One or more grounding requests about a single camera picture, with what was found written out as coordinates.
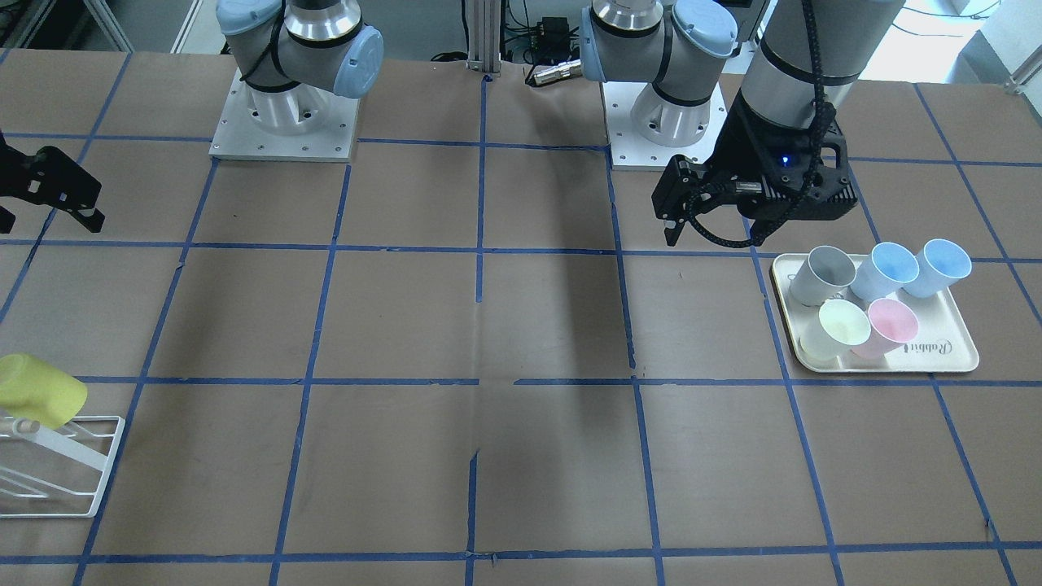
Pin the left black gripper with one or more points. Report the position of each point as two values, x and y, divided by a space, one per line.
750 145

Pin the white wire cup rack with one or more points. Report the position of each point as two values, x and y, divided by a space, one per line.
62 473

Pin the cream plastic cup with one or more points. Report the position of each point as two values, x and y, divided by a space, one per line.
833 329

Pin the aluminium frame post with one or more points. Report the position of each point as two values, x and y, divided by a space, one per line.
484 36

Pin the grey plastic cup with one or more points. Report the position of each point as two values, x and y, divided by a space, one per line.
826 271

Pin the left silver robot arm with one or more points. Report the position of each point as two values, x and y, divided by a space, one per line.
811 54

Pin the yellow green plastic cup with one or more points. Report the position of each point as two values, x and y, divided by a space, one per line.
32 388

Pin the light blue plastic cup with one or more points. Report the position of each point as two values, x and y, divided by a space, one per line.
888 267

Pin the pink plastic cup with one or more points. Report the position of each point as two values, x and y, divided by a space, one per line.
892 324

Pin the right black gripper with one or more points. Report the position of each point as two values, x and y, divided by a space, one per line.
50 181

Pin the beige serving tray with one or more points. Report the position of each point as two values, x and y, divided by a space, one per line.
944 343

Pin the outer light blue cup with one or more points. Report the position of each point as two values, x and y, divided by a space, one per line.
941 263

